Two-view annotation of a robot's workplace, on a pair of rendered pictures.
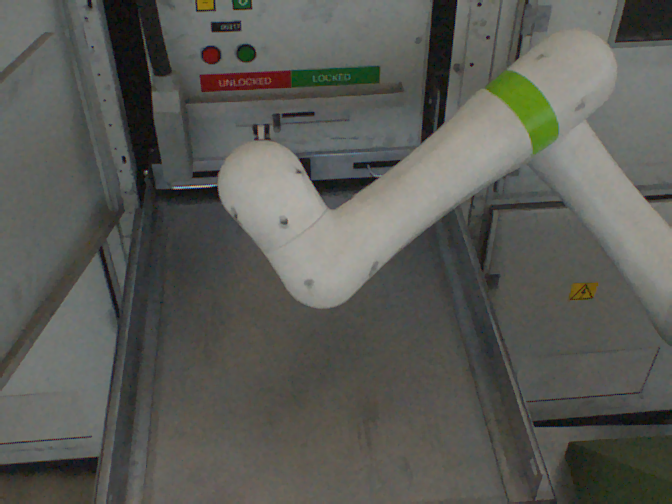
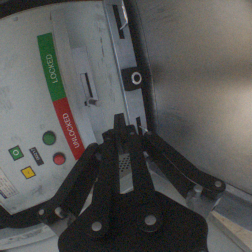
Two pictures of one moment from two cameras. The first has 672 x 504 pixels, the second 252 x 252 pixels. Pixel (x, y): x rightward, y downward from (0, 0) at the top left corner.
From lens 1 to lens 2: 1.18 m
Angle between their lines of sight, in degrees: 31
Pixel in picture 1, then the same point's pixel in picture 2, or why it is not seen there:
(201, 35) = (49, 168)
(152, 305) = (231, 190)
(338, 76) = (49, 63)
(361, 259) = not seen: outside the picture
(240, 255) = (204, 124)
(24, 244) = not seen: hidden behind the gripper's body
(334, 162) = (121, 51)
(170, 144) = (123, 186)
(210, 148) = not seen: hidden behind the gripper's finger
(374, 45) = (20, 46)
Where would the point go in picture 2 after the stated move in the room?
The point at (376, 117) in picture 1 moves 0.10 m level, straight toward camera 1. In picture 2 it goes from (81, 28) to (98, 14)
